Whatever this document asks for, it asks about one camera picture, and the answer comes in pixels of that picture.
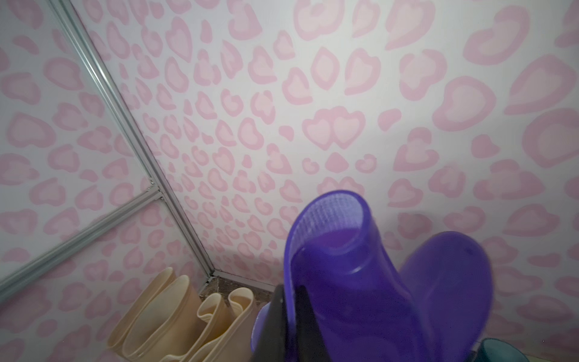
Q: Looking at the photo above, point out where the aluminium corner frame post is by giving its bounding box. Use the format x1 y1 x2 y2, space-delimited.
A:
0 0 277 304

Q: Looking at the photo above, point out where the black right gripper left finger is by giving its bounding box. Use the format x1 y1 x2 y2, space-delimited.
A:
250 284 287 362

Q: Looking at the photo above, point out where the dark green rain boot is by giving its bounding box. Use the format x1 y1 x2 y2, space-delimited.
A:
470 338 529 362

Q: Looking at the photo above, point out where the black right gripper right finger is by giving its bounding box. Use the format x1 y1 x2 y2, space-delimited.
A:
296 286 331 362

